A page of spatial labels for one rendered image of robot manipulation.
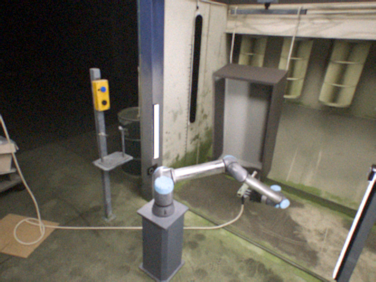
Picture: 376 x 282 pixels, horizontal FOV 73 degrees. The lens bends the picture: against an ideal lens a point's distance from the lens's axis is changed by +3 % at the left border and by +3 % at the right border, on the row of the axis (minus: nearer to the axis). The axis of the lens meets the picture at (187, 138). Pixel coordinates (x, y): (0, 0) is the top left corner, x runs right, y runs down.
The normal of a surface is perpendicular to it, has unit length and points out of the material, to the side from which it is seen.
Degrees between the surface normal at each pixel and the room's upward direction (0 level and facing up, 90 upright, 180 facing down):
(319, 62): 90
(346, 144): 57
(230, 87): 102
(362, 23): 90
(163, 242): 90
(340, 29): 90
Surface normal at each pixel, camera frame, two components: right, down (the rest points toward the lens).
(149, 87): -0.58, 0.30
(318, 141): -0.46, -0.24
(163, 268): 0.17, 0.41
